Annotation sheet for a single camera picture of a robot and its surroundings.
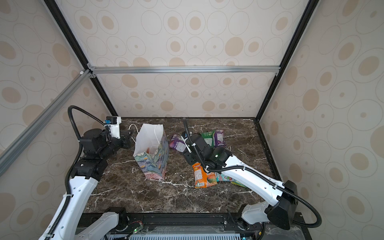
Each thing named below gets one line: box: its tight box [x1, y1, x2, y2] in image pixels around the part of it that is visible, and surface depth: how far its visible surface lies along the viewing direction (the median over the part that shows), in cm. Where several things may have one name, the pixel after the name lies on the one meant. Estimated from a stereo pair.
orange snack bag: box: [192, 162, 218, 189], surface depth 87 cm
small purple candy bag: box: [169, 134, 187, 153], surface depth 102 cm
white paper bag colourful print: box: [133, 123, 170, 180], surface depth 81 cm
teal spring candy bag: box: [215, 172, 247, 188], surface depth 87 cm
